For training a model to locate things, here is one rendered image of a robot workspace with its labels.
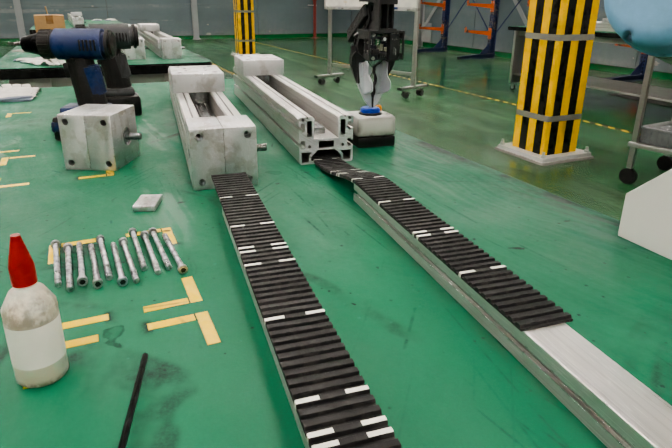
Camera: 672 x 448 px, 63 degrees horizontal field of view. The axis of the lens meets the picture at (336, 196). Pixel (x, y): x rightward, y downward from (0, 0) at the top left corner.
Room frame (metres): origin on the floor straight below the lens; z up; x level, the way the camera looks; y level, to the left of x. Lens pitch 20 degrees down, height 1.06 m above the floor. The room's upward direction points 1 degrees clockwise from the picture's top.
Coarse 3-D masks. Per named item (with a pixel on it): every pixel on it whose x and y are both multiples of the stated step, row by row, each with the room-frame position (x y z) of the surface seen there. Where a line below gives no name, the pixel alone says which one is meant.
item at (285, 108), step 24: (240, 96) 1.58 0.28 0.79; (264, 96) 1.23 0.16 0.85; (288, 96) 1.32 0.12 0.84; (312, 96) 1.16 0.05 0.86; (264, 120) 1.24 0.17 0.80; (288, 120) 1.02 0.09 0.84; (312, 120) 0.94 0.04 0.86; (336, 120) 0.97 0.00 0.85; (288, 144) 1.01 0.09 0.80; (312, 144) 0.94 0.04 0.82; (336, 144) 0.96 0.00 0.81
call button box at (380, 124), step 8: (352, 112) 1.12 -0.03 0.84; (360, 112) 1.10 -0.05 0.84; (384, 112) 1.12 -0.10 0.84; (360, 120) 1.06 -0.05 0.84; (368, 120) 1.06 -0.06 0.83; (376, 120) 1.07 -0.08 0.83; (384, 120) 1.07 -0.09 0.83; (392, 120) 1.08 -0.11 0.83; (360, 128) 1.06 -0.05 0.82; (368, 128) 1.06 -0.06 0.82; (376, 128) 1.07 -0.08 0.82; (384, 128) 1.07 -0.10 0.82; (392, 128) 1.08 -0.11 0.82; (360, 136) 1.06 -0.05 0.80; (368, 136) 1.06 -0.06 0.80; (376, 136) 1.07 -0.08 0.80; (384, 136) 1.07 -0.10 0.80; (392, 136) 1.08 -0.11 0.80; (360, 144) 1.06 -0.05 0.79; (368, 144) 1.06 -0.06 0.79; (376, 144) 1.07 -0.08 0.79; (384, 144) 1.07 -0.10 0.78; (392, 144) 1.08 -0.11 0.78
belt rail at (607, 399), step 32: (384, 224) 0.64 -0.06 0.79; (416, 256) 0.56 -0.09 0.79; (448, 288) 0.49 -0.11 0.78; (480, 320) 0.43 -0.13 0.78; (512, 352) 0.38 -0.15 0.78; (544, 352) 0.35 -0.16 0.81; (576, 352) 0.35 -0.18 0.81; (544, 384) 0.35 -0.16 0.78; (576, 384) 0.32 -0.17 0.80; (608, 384) 0.31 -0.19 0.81; (640, 384) 0.31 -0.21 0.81; (576, 416) 0.31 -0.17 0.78; (608, 416) 0.29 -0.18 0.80; (640, 416) 0.28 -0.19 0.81
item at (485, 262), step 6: (480, 258) 0.50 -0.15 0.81; (486, 258) 0.50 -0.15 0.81; (492, 258) 0.50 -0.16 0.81; (450, 264) 0.48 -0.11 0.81; (456, 264) 0.48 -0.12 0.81; (462, 264) 0.48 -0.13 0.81; (468, 264) 0.49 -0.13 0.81; (474, 264) 0.48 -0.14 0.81; (480, 264) 0.48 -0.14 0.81; (486, 264) 0.48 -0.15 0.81; (492, 264) 0.48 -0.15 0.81; (498, 264) 0.49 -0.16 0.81; (456, 270) 0.47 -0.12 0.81; (462, 270) 0.47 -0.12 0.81
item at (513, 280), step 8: (480, 280) 0.45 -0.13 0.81; (488, 280) 0.45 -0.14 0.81; (496, 280) 0.45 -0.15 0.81; (504, 280) 0.45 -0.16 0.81; (512, 280) 0.45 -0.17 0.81; (520, 280) 0.45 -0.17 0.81; (472, 288) 0.44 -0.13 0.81; (480, 288) 0.43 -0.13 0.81; (488, 288) 0.44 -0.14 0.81; (496, 288) 0.44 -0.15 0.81
